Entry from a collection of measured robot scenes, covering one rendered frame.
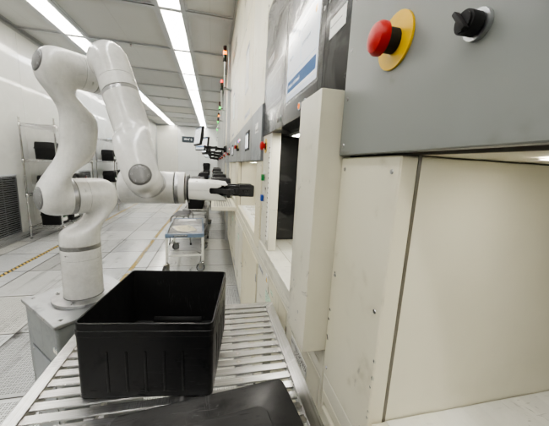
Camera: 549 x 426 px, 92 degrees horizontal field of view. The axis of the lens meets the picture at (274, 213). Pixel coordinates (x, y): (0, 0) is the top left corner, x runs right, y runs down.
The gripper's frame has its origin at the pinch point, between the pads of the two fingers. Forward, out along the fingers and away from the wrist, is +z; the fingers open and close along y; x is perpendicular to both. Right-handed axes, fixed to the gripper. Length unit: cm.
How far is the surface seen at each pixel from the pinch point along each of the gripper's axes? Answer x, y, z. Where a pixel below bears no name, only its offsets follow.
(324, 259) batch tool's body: -11.0, 26.7, 13.1
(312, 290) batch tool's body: -17.7, 26.7, 10.9
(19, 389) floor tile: -119, -78, -110
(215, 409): -32.8, 36.1, -8.3
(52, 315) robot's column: -43, -16, -58
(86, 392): -41, 19, -34
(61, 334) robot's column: -46, -11, -53
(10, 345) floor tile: -119, -119, -138
